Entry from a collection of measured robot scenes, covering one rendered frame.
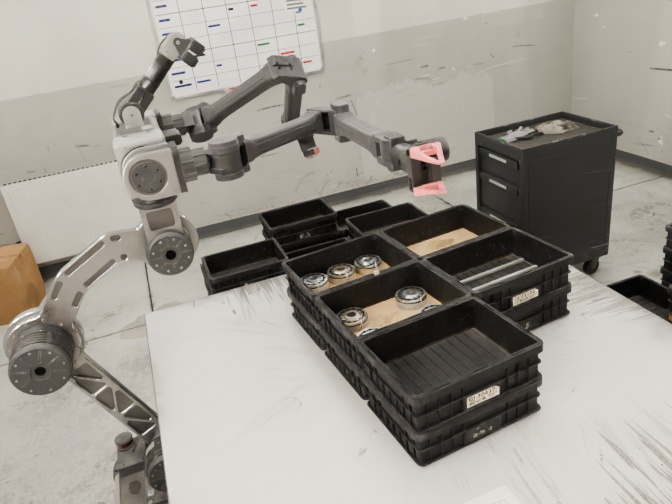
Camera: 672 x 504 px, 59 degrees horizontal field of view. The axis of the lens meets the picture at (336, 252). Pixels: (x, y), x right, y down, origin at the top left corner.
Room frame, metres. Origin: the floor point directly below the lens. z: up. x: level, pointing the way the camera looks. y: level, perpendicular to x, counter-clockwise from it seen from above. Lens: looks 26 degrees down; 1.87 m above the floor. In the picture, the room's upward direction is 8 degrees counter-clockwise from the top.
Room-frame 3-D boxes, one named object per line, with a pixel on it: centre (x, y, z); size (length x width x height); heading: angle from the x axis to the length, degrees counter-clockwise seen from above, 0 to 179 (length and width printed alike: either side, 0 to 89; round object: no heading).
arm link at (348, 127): (1.55, -0.12, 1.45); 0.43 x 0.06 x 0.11; 16
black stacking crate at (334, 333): (1.58, -0.15, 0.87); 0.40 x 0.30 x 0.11; 112
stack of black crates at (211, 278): (2.72, 0.46, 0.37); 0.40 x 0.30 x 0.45; 106
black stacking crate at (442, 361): (1.30, -0.26, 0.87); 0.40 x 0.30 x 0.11; 112
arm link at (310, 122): (1.63, 0.10, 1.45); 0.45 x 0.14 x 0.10; 136
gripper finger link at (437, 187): (1.17, -0.22, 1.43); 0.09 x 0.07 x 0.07; 15
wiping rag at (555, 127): (3.25, -1.33, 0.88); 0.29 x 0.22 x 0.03; 106
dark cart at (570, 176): (3.17, -1.23, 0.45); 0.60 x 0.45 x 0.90; 106
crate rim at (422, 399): (1.30, -0.26, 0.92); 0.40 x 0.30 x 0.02; 112
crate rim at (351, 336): (1.58, -0.15, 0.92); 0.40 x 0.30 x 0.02; 112
